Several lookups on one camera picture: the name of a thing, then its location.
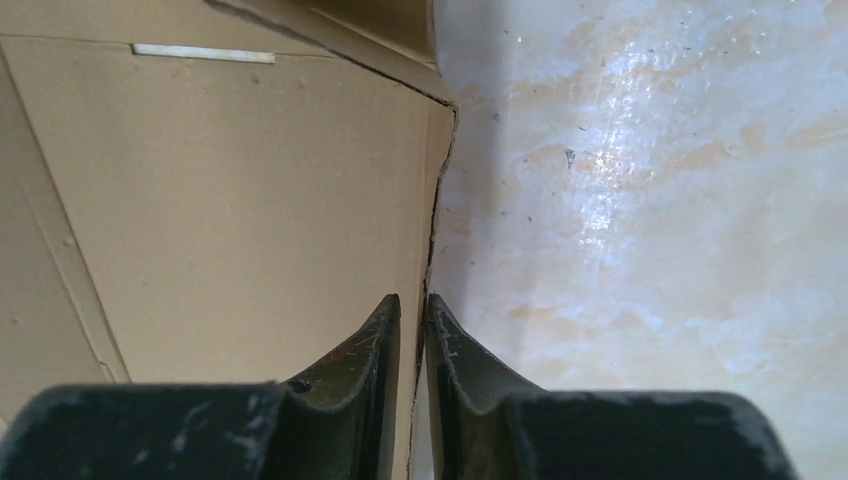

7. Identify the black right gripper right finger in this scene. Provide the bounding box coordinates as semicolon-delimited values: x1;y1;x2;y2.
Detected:
425;294;797;479

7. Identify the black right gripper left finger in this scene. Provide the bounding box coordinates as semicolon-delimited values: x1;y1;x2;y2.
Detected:
1;294;401;479

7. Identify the large cardboard box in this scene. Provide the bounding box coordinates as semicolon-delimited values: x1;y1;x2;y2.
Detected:
1;1;457;479

